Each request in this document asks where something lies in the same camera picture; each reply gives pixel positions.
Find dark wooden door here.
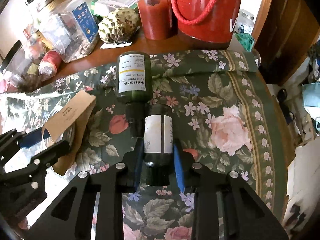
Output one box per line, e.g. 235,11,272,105
254,0,319,86

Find dark green pump bottle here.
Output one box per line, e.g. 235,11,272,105
116,51,152,138

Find small red-white jar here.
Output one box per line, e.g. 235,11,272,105
39,50,62,81

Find red thermos jug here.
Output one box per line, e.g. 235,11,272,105
171,0,241,44

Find dark bottle white label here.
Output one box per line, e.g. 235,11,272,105
144,104,173,186

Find clothes pile on rack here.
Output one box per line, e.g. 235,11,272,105
276,42,319,147

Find brown cardboard box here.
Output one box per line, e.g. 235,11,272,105
41,90,96,176

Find red sauce bottle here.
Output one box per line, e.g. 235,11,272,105
137,0,172,40

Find clear jar gold lid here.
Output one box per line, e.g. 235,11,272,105
37,0,99,63

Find floral tablecloth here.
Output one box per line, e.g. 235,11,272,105
1,50,286,239

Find glass jar by door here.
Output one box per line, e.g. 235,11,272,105
234,9,254,35

